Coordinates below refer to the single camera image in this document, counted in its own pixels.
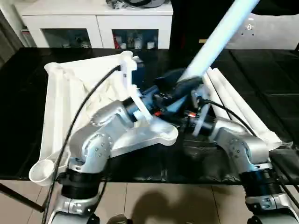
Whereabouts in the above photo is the grey helmet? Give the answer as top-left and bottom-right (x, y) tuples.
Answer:
(130, 0), (173, 7)

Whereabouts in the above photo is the white plastic table top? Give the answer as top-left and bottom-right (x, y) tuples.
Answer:
(28, 50), (179, 187)

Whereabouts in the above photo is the grey cushion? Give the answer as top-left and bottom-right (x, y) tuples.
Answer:
(224, 11), (299, 49)

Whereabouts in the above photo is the white plastic table leg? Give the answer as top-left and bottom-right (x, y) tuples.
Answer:
(210, 68), (282, 150)
(175, 0), (260, 84)
(205, 70), (271, 150)
(202, 74), (257, 140)

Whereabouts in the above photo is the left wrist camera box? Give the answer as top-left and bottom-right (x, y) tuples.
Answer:
(120, 58), (156, 123)

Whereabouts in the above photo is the black stand leg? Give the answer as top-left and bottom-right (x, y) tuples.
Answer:
(0, 183), (45, 212)

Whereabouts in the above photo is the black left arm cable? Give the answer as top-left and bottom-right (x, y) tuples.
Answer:
(42, 65), (122, 224)

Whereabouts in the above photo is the white sideboard with glass doors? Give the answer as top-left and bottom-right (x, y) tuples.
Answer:
(14, 0), (173, 49)

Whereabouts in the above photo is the dark clutter pile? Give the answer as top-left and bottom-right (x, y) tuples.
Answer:
(106, 0), (131, 10)

